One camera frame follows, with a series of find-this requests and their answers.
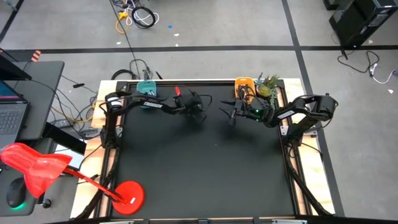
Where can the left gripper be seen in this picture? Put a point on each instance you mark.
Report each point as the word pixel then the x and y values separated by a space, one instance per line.
pixel 192 101

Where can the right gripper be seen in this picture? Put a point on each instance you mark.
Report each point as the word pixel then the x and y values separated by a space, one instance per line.
pixel 250 110

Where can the silver battery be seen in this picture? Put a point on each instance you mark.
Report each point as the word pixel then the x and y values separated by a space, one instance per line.
pixel 151 91

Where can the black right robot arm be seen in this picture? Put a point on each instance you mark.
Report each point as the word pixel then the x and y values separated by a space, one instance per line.
pixel 295 112

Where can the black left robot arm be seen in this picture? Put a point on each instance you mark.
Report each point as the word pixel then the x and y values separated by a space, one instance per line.
pixel 136 101

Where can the yellow plastic bin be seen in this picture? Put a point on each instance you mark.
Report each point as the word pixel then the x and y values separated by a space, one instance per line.
pixel 245 80

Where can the red clip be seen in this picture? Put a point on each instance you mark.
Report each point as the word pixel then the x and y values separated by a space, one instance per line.
pixel 177 91

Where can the potted artificial plant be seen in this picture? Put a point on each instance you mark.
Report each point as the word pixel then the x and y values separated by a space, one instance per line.
pixel 264 90

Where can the teal plastic bin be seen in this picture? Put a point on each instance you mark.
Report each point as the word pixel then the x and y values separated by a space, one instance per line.
pixel 143 85

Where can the red desk lamp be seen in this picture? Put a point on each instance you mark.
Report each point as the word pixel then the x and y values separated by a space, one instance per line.
pixel 129 197

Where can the black plug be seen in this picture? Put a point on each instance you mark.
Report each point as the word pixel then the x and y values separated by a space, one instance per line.
pixel 78 85

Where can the white box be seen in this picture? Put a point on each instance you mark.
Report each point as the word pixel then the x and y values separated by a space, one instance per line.
pixel 73 158

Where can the black desk leg beam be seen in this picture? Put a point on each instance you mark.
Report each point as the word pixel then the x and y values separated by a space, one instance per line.
pixel 65 140

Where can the black floor box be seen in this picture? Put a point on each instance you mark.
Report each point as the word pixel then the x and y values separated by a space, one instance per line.
pixel 330 4

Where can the black computer tower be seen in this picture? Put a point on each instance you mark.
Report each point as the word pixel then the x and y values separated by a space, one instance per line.
pixel 360 21

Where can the black side desk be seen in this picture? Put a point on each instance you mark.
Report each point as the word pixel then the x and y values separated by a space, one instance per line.
pixel 43 90

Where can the orange striped marker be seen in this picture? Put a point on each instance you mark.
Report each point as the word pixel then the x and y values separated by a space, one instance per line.
pixel 36 56

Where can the black caster wheel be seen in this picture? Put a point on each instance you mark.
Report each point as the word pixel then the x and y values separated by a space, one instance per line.
pixel 46 203

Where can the black laptop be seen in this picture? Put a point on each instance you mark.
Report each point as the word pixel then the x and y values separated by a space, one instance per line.
pixel 12 121

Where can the black desk monitor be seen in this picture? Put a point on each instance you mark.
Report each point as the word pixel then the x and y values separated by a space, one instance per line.
pixel 9 70

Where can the black computer mouse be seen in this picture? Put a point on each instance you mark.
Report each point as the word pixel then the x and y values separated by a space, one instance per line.
pixel 15 194

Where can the silver bracket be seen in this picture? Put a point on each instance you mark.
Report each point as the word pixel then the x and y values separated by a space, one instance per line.
pixel 116 222
pixel 289 221

